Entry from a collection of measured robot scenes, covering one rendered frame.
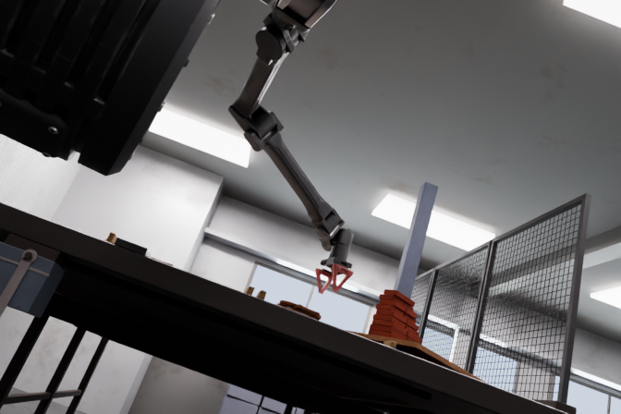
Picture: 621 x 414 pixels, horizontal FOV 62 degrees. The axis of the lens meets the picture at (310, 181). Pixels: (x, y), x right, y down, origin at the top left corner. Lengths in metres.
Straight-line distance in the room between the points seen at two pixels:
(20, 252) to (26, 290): 0.09
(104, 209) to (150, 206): 0.53
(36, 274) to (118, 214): 5.40
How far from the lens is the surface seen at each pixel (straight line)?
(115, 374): 6.38
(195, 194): 6.67
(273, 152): 1.53
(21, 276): 1.31
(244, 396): 6.04
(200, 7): 0.27
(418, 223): 3.62
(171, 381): 6.98
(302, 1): 1.06
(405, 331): 2.31
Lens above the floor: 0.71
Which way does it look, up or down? 23 degrees up
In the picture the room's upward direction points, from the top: 20 degrees clockwise
